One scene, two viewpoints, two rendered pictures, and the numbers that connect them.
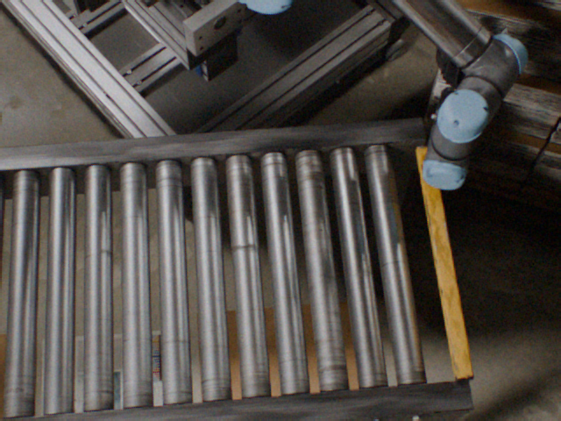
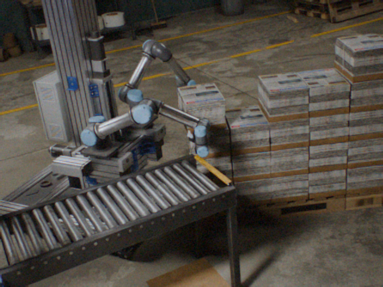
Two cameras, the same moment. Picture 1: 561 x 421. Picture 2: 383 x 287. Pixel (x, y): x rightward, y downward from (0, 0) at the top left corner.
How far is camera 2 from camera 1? 2.25 m
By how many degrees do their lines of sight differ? 41
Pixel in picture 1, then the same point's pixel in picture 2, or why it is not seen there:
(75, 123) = not seen: hidden behind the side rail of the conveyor
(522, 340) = (260, 249)
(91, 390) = (133, 216)
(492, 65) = (202, 123)
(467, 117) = (201, 128)
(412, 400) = (219, 191)
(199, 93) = not seen: hidden behind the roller
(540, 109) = (225, 164)
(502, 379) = (259, 259)
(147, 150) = (122, 178)
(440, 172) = (201, 149)
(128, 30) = not seen: hidden behind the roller
